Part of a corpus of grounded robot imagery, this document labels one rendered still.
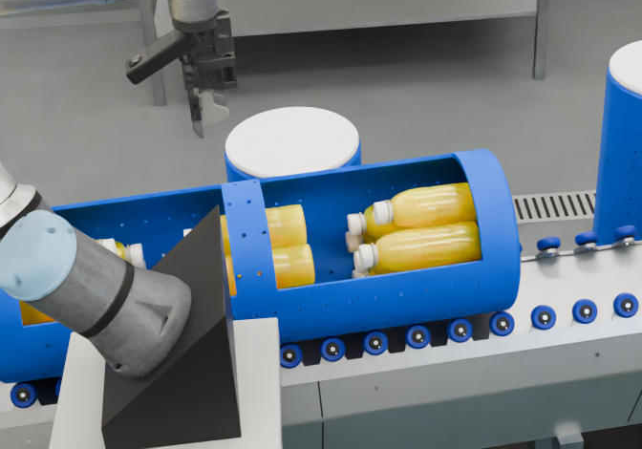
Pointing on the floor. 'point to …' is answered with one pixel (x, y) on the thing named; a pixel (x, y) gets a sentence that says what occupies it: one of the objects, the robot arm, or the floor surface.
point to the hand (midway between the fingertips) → (196, 130)
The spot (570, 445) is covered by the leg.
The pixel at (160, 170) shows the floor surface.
